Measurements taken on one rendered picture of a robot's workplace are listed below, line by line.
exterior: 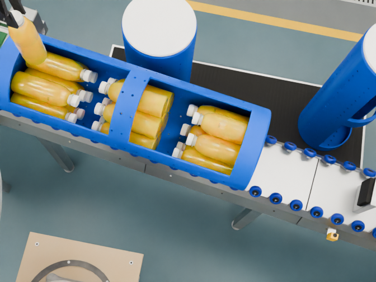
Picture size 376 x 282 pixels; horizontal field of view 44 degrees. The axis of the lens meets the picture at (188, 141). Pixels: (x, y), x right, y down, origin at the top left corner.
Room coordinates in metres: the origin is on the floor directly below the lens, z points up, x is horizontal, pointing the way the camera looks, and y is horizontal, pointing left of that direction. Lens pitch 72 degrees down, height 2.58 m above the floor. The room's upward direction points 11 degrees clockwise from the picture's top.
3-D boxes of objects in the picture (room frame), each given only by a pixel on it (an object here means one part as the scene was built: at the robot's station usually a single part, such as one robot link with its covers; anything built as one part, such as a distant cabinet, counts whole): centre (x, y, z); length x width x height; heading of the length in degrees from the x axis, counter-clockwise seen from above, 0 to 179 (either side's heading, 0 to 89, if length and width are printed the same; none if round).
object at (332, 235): (0.30, -0.57, 0.92); 0.08 x 0.03 x 0.05; 172
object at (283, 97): (1.00, -0.22, 0.07); 1.50 x 0.52 x 0.15; 90
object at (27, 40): (0.60, 0.51, 1.34); 0.07 x 0.07 x 0.20
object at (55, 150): (0.54, 0.62, 0.31); 0.06 x 0.06 x 0.63; 82
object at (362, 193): (0.42, -0.64, 1.00); 0.10 x 0.04 x 0.15; 172
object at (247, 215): (0.40, -0.35, 0.31); 0.06 x 0.06 x 0.63; 82
